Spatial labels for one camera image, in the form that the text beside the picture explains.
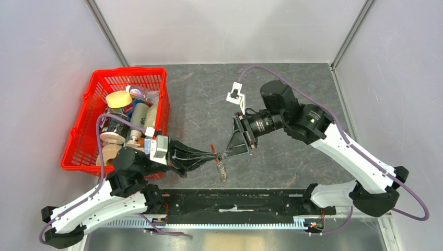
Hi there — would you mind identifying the red plastic basket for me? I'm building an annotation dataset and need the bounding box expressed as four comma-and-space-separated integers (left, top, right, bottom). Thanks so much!
61, 67, 171, 179

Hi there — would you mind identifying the grey green bottle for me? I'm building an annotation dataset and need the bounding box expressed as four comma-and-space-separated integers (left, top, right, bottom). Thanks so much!
126, 102, 150, 147

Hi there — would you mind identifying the yellow lid dark jar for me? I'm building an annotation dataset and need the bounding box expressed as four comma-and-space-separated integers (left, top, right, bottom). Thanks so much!
99, 90, 133, 145

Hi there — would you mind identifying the grey red key holder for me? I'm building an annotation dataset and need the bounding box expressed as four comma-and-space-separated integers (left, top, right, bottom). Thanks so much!
210, 144, 227, 182

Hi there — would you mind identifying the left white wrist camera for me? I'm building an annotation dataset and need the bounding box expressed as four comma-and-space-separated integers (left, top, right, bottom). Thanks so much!
144, 127, 169, 165

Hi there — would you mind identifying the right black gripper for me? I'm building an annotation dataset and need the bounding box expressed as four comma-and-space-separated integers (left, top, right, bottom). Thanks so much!
221, 110, 287, 159

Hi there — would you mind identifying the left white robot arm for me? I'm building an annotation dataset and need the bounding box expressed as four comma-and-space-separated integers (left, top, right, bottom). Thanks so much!
39, 136, 219, 249

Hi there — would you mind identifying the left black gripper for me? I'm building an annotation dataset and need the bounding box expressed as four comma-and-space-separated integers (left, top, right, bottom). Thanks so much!
140, 135, 218, 177

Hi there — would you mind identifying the wooden spool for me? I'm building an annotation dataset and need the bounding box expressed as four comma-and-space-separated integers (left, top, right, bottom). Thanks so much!
102, 144, 122, 166

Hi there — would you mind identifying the cream bottle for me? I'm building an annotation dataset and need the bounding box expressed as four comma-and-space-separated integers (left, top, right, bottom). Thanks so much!
144, 104, 158, 128

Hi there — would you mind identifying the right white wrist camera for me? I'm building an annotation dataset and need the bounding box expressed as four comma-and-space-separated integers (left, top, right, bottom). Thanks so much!
226, 82, 246, 115

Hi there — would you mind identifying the white slotted cable duct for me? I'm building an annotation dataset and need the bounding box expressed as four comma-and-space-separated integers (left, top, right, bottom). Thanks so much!
102, 216, 309, 231

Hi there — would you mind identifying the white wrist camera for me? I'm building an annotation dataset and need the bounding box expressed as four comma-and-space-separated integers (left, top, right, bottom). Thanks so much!
144, 127, 169, 165
226, 82, 246, 115

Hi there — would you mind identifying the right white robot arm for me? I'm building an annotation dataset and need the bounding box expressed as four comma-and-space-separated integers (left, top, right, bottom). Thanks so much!
222, 81, 409, 217

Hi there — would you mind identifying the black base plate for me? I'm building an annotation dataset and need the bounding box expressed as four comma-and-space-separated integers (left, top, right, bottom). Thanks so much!
145, 188, 336, 224

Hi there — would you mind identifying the clear plastic bottle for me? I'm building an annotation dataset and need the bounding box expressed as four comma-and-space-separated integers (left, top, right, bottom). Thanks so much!
125, 85, 159, 105

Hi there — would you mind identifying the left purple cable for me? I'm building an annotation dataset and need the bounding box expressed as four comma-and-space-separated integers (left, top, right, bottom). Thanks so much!
39, 113, 186, 245

